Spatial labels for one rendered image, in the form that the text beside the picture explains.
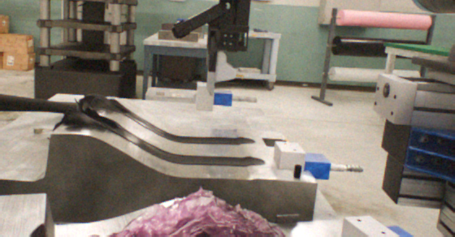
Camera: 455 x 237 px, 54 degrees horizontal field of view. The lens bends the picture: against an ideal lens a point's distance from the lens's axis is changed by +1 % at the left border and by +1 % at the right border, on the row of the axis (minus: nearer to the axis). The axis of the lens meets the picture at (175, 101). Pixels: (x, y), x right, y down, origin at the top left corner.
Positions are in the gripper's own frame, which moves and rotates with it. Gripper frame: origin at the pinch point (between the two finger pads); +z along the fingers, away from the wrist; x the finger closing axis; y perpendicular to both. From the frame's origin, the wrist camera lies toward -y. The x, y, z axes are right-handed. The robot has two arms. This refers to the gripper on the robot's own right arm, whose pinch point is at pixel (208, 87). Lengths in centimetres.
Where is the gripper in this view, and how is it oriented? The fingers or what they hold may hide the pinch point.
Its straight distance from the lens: 94.7
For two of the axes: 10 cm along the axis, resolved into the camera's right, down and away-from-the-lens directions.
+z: -0.6, 9.8, 2.1
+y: 10.0, 0.7, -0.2
